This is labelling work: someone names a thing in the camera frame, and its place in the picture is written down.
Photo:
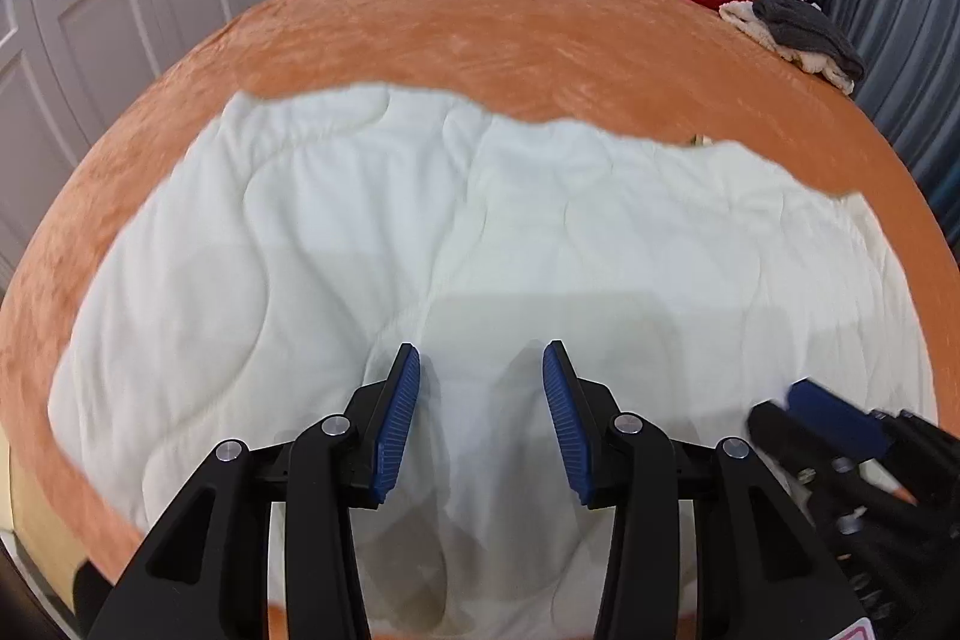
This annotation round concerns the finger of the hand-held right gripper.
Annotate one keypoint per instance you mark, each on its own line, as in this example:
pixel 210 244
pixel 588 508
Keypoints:
pixel 795 452
pixel 836 415

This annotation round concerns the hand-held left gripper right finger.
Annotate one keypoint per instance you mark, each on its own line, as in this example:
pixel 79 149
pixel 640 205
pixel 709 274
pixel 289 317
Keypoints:
pixel 566 430

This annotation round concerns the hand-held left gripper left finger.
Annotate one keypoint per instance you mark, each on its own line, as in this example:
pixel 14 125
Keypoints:
pixel 394 430

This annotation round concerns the white quilted blanket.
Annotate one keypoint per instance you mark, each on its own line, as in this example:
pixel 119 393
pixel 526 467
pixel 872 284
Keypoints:
pixel 450 235

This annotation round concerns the grey knitted garment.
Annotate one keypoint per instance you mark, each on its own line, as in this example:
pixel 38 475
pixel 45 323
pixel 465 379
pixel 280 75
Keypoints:
pixel 810 29

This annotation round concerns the orange plush blanket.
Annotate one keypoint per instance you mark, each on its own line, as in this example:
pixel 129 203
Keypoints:
pixel 487 33

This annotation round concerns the cream fleece garment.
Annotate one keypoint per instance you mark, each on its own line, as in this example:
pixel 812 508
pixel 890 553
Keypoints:
pixel 739 14

